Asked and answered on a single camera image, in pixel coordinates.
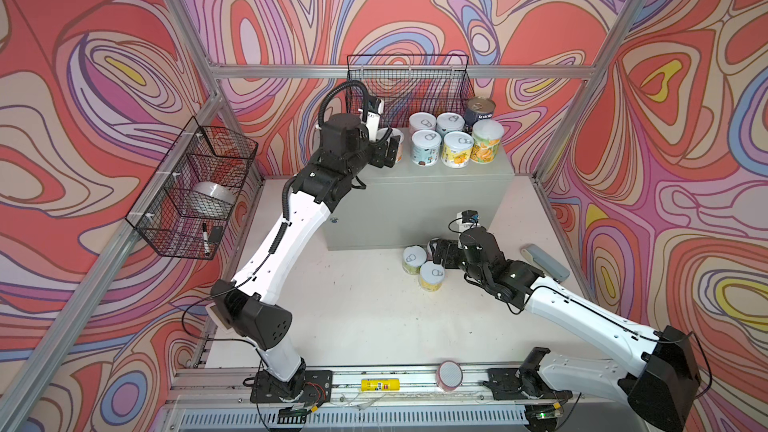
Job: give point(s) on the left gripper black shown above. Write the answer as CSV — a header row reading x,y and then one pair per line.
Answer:
x,y
379,159

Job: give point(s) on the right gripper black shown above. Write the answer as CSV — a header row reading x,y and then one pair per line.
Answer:
x,y
451,246

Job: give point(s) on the white can pink label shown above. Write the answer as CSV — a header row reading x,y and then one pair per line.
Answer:
x,y
421,121

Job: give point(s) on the white can teal label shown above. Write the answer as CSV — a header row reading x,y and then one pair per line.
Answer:
x,y
425,149

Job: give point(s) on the white can yellow orange label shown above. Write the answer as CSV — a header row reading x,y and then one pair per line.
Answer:
x,y
456,149

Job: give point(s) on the light blue spotted can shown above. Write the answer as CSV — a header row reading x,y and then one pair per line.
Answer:
x,y
449,122

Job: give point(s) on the yellow peach can plastic lid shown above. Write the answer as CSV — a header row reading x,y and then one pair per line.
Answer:
x,y
487,135

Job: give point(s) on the dark blue tomato can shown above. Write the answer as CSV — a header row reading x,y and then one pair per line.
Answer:
x,y
477,109

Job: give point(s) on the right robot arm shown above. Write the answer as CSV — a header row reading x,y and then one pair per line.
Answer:
x,y
653,372

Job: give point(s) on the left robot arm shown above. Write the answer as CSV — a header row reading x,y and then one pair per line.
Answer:
x,y
247,304

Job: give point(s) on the white can green label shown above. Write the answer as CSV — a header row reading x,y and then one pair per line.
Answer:
x,y
413,258

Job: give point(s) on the grey green stapler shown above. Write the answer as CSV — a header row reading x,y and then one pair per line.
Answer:
x,y
539,258

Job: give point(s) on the grey metal cabinet box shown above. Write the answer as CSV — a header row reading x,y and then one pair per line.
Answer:
x,y
409,205

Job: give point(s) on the pink tape roll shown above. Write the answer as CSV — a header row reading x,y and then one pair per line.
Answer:
x,y
449,376

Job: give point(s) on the silver tape roll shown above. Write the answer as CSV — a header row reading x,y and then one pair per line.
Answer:
x,y
211,200

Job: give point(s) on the black marker pen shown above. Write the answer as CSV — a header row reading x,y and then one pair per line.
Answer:
x,y
205,240

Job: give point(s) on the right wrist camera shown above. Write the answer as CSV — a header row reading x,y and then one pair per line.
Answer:
x,y
469,219

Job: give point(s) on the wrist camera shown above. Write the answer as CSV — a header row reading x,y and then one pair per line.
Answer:
x,y
469,219
372,111

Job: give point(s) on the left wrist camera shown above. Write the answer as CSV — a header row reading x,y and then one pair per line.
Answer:
x,y
372,111

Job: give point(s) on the back black wire basket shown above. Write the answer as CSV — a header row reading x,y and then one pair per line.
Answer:
x,y
409,83

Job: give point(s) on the black wire basket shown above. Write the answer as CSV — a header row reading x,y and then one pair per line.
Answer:
x,y
409,83
188,215

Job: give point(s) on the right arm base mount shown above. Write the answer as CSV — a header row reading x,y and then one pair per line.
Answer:
x,y
521,384

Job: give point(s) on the left black wire basket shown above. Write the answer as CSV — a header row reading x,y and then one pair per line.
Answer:
x,y
188,215

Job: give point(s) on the aluminium front rail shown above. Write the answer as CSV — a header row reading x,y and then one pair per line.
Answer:
x,y
395,396

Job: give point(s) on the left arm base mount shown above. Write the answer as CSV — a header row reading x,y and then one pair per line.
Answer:
x,y
307,387

